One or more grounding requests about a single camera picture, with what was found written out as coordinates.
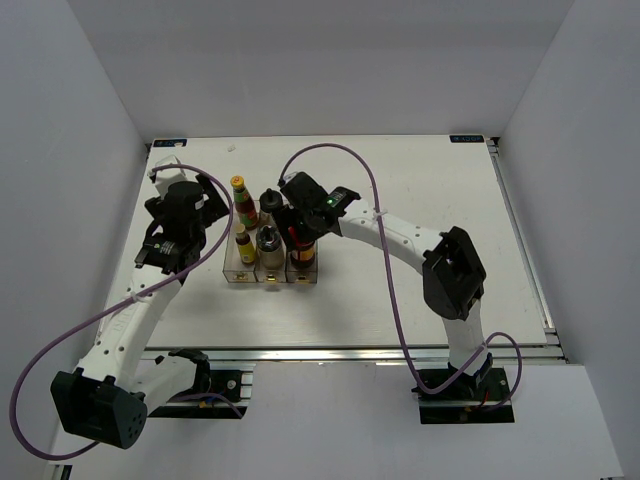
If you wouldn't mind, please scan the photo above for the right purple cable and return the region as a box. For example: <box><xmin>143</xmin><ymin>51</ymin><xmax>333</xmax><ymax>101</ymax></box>
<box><xmin>277</xmin><ymin>143</ymin><xmax>524</xmax><ymax>409</ymax></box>

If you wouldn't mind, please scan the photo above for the blue table label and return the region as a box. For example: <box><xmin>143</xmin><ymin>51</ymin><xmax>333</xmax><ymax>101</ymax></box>
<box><xmin>449</xmin><ymin>134</ymin><xmax>485</xmax><ymax>144</ymax></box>
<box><xmin>152</xmin><ymin>138</ymin><xmax>187</xmax><ymax>148</ymax></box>

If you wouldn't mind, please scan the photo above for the left blue table label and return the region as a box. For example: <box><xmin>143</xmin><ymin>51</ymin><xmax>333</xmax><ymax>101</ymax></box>
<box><xmin>152</xmin><ymin>138</ymin><xmax>187</xmax><ymax>148</ymax></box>

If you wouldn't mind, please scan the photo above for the small yellow label bottle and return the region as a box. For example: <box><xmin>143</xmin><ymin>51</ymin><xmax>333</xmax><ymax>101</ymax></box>
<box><xmin>234</xmin><ymin>223</ymin><xmax>256</xmax><ymax>265</ymax></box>

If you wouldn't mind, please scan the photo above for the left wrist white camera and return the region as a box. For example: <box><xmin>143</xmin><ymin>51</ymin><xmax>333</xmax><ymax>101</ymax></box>
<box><xmin>147</xmin><ymin>155</ymin><xmax>188</xmax><ymax>199</ymax></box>

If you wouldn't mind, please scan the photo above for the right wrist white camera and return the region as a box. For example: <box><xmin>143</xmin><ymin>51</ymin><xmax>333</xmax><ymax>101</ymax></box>
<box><xmin>278</xmin><ymin>171</ymin><xmax>298</xmax><ymax>187</ymax></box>

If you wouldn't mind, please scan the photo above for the red chili sauce bottle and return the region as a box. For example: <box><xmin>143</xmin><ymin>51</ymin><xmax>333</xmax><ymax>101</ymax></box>
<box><xmin>230</xmin><ymin>175</ymin><xmax>259</xmax><ymax>230</ymax></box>

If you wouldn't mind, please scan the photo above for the black grinder white bottle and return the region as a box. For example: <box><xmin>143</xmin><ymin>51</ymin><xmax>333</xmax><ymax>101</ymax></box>
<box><xmin>256</xmin><ymin>225</ymin><xmax>285</xmax><ymax>269</ymax></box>

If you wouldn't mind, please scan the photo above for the right clear organizer bin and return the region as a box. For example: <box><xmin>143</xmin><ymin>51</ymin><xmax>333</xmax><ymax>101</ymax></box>
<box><xmin>285</xmin><ymin>242</ymin><xmax>318</xmax><ymax>284</ymax></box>

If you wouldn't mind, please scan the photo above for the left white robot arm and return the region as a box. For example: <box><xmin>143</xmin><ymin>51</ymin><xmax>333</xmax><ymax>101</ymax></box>
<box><xmin>50</xmin><ymin>170</ymin><xmax>229</xmax><ymax>449</ymax></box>

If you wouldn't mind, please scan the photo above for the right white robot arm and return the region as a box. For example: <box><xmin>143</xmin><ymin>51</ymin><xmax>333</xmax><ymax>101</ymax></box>
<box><xmin>273</xmin><ymin>172</ymin><xmax>492</xmax><ymax>399</ymax></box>

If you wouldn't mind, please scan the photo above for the right blue table label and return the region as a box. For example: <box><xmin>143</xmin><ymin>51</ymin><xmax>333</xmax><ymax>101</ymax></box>
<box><xmin>449</xmin><ymin>134</ymin><xmax>485</xmax><ymax>144</ymax></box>

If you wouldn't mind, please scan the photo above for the clear organizer bin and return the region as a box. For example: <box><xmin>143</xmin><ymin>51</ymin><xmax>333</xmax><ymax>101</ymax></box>
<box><xmin>222</xmin><ymin>208</ymin><xmax>258</xmax><ymax>283</ymax></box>
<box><xmin>285</xmin><ymin>242</ymin><xmax>318</xmax><ymax>284</ymax></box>
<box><xmin>257</xmin><ymin>211</ymin><xmax>286</xmax><ymax>284</ymax></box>

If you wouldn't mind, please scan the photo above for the red lid brown jar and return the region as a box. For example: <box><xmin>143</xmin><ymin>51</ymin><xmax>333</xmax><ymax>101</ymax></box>
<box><xmin>288</xmin><ymin>242</ymin><xmax>316</xmax><ymax>269</ymax></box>

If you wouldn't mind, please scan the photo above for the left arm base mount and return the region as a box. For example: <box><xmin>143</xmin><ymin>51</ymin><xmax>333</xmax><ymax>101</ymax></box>
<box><xmin>149</xmin><ymin>348</ymin><xmax>253</xmax><ymax>420</ymax></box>

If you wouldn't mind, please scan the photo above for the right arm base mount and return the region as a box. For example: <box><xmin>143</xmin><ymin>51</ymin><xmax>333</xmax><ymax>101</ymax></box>
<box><xmin>411</xmin><ymin>368</ymin><xmax>515</xmax><ymax>425</ymax></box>

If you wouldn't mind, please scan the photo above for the left clear organizer bin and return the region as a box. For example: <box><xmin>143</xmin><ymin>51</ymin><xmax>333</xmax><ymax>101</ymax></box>
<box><xmin>222</xmin><ymin>208</ymin><xmax>258</xmax><ymax>283</ymax></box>

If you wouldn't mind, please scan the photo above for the middle clear organizer bin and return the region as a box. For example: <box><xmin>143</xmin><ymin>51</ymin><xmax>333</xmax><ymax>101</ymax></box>
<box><xmin>257</xmin><ymin>211</ymin><xmax>286</xmax><ymax>284</ymax></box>

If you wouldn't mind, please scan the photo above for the aluminium table front rail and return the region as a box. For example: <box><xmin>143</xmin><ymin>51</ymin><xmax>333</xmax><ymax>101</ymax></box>
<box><xmin>142</xmin><ymin>344</ymin><xmax>565</xmax><ymax>362</ymax></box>

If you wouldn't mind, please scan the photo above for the black lid spice jar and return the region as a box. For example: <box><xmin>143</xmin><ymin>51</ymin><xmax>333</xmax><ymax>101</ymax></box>
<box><xmin>259</xmin><ymin>188</ymin><xmax>284</xmax><ymax>223</ymax></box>

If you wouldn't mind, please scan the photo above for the wrist white camera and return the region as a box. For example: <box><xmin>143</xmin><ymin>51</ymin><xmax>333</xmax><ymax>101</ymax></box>
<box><xmin>278</xmin><ymin>171</ymin><xmax>298</xmax><ymax>187</ymax></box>
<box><xmin>147</xmin><ymin>155</ymin><xmax>188</xmax><ymax>199</ymax></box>

